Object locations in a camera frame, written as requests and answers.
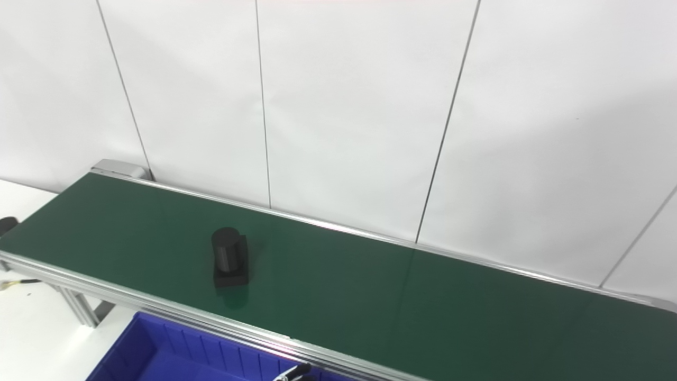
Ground green conveyor belt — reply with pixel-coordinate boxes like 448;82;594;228
0;172;677;381
0;159;677;381

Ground aluminium conveyor leg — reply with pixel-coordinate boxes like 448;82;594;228
53;286;115;329

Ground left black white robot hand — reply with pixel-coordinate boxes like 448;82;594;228
272;362;313;381

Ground blue plastic bin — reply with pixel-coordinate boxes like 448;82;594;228
85;311;360;381

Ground black cylinder block part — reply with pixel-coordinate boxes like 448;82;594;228
211;228;250;289

